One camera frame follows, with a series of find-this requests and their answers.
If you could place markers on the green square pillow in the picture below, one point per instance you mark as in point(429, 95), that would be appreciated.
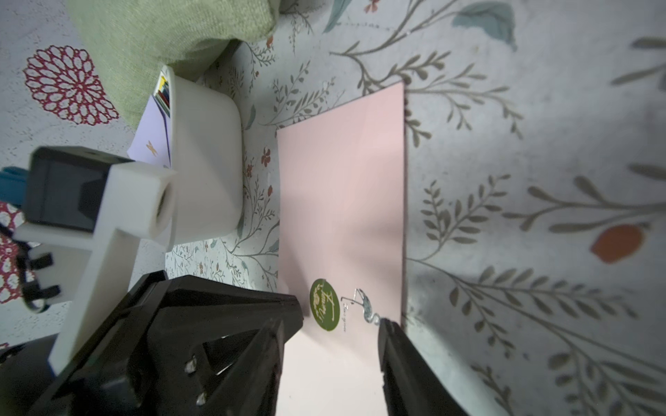
point(130, 41)

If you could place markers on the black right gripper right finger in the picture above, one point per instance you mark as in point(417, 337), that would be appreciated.
point(410, 387)

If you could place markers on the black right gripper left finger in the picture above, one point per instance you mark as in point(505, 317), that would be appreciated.
point(247, 368)

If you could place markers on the pink envelope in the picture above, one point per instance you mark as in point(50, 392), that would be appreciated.
point(341, 236)

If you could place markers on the white plastic storage box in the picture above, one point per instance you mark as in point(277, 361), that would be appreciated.
point(207, 154)

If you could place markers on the lilac envelope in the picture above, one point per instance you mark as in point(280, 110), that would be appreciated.
point(151, 143)

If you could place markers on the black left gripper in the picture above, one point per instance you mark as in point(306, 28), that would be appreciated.
point(153, 355)

